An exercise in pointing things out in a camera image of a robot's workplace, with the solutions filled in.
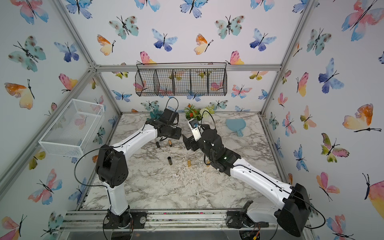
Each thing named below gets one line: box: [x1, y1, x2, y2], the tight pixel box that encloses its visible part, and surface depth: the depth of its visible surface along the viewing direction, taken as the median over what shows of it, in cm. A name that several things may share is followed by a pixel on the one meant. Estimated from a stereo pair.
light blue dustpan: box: [226, 118, 247, 137], surface depth 116 cm
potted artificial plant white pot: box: [184, 103, 215, 121], surface depth 101 cm
